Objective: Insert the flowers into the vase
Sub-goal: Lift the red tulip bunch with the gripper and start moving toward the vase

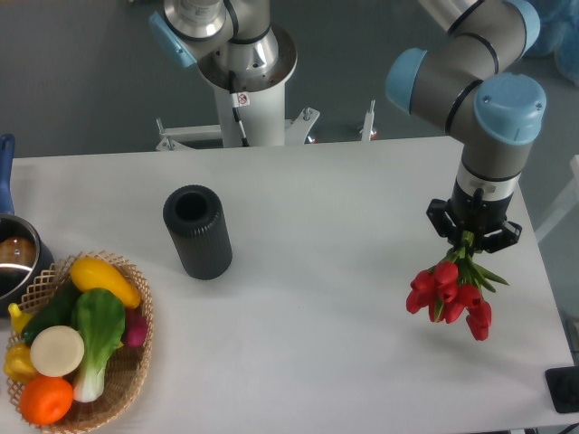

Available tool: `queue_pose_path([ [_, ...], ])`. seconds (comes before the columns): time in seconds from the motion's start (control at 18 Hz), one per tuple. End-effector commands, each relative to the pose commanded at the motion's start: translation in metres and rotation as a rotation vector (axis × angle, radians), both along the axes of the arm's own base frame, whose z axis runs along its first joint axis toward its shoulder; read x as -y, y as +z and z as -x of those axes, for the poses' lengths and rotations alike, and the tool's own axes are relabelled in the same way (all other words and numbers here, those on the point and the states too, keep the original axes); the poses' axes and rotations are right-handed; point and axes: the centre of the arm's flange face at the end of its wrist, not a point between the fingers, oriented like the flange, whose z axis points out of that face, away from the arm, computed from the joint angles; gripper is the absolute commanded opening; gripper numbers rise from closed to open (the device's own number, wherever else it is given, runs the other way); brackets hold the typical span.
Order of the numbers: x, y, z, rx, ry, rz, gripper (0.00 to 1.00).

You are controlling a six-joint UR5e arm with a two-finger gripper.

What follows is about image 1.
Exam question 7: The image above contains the dark green cucumber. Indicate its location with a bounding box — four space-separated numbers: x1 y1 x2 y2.
21 280 81 346

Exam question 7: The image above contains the blue fabric in corner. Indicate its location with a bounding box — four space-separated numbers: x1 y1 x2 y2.
525 0 578 86

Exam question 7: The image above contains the yellow squash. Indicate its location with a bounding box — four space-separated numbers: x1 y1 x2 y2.
70 257 141 308

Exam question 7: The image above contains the red tulip bouquet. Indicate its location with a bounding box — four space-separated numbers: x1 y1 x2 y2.
405 231 508 342

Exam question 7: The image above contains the blue handled steel pot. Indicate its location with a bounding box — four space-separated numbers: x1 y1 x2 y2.
1 134 53 318

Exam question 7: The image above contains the black cable on pedestal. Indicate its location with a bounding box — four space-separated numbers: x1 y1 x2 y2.
227 70 251 147

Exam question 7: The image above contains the yellow bell pepper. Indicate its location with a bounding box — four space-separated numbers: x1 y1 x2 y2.
4 343 39 383

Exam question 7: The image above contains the white round radish slice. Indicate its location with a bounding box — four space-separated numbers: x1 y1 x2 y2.
30 325 84 377

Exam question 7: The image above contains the black device at edge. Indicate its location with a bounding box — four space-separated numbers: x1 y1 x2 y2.
545 366 578 414

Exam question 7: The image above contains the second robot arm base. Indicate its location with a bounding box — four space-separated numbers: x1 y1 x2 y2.
148 1 298 92

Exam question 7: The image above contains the yellow banana tip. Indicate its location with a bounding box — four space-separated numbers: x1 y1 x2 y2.
7 303 33 335

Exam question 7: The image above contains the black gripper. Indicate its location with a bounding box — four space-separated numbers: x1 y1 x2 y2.
426 184 522 253

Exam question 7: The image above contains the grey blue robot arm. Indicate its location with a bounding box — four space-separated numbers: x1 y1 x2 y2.
385 1 546 253

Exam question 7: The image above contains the white frame at right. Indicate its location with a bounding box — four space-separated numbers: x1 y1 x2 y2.
535 155 578 243

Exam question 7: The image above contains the green bok choy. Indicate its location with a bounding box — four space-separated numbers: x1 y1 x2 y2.
73 288 126 403

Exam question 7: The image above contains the orange fruit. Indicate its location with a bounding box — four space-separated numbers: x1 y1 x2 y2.
19 376 73 425

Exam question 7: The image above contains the woven bamboo basket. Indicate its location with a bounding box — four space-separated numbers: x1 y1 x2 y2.
18 251 154 433

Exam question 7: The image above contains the black ribbed vase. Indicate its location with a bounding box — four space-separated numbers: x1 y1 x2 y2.
163 184 233 280

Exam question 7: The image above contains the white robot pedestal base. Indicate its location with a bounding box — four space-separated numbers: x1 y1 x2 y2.
156 83 320 151

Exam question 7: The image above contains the purple red radish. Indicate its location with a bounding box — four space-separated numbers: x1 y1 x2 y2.
121 309 148 348

